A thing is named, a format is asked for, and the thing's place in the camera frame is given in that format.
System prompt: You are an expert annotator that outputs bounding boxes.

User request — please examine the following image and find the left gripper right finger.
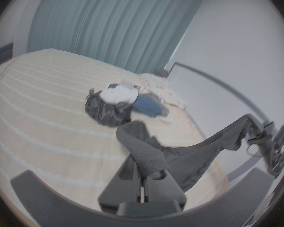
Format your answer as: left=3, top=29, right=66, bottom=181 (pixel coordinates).
left=145, top=169, right=187, bottom=210

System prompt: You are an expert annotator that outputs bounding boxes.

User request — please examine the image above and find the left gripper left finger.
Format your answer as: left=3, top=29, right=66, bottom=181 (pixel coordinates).
left=98, top=155, right=143, bottom=209

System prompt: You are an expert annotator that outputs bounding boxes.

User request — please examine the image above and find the black T-shirt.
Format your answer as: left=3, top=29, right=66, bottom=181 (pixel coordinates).
left=116, top=114, right=264, bottom=191

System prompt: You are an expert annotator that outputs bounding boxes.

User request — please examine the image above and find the pile of clothes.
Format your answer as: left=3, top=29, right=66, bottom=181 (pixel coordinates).
left=85, top=81, right=174, bottom=127

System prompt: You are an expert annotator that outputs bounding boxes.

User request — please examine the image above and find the bed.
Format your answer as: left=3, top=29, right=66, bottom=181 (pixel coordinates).
left=0, top=48, right=282, bottom=212

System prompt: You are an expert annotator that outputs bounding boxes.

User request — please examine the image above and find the white printed pillow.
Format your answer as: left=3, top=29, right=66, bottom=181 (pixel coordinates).
left=140, top=73, right=188, bottom=109

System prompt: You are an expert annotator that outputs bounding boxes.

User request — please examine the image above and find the grey bedside table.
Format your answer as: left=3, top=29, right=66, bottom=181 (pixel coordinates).
left=154, top=68, right=169, bottom=78

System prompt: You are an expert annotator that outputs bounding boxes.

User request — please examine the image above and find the blue-green curtain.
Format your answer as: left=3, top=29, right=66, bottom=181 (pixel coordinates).
left=26, top=0, right=85, bottom=56
left=74, top=0, right=207, bottom=75

